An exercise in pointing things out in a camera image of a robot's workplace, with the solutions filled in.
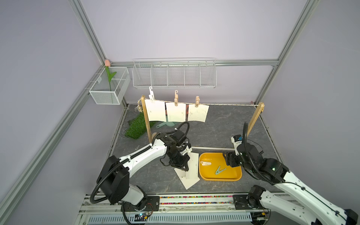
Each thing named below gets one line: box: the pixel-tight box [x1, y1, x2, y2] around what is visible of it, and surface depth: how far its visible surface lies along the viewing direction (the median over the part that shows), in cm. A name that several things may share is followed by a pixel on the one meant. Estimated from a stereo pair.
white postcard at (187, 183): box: [173, 167, 201, 190], surface depth 82 cm
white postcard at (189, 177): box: [179, 152, 201, 190], surface depth 80 cm
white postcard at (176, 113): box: [165, 102, 187, 123], surface depth 68 cm
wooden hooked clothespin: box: [174, 90, 179, 107], surface depth 62 cm
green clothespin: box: [215, 165, 227, 175], surface depth 84 cm
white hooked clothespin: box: [148, 86, 156, 104], surface depth 62 cm
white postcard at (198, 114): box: [187, 104, 210, 123], surface depth 68 cm
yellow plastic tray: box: [198, 152, 243, 181], surface depth 85 cm
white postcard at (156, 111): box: [144, 99, 167, 123], surface depth 68 cm
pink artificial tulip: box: [104, 59, 117, 92], surface depth 92 cm
